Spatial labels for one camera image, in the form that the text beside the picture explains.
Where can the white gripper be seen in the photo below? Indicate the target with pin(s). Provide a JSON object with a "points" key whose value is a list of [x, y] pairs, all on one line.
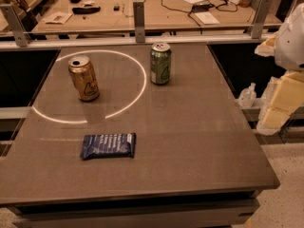
{"points": [[291, 42]]}

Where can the blue rxbar wrapper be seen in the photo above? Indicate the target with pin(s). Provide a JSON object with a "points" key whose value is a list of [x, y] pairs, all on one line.
{"points": [[108, 146]]}

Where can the background wooden table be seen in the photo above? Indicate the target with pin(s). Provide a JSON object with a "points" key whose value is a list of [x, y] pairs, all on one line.
{"points": [[158, 15]]}

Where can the black power adapter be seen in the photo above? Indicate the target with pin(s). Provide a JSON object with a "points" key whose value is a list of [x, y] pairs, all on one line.
{"points": [[201, 7]]}

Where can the green soda can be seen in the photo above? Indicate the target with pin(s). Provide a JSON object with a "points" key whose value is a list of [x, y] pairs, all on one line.
{"points": [[160, 63]]}

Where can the gold soda can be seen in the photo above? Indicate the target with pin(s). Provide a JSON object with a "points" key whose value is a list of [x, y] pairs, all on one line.
{"points": [[83, 76]]}

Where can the black handheld device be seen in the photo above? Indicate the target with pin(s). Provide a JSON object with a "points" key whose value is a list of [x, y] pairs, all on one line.
{"points": [[86, 10]]}

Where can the paper card left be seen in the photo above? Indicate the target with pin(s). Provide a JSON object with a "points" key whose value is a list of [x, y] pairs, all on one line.
{"points": [[59, 18]]}

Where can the right metal rail bracket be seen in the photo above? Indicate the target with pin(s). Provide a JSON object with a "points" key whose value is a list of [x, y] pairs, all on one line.
{"points": [[256, 28]]}

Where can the metal rail bracket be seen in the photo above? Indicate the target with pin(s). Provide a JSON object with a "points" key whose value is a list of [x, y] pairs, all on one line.
{"points": [[138, 12], [21, 37], [256, 28]]}

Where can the middle metal rail bracket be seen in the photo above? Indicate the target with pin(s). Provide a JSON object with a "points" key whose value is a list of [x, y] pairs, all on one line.
{"points": [[138, 12]]}

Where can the left metal rail bracket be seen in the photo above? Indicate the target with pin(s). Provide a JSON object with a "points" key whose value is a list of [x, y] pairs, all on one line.
{"points": [[21, 37]]}

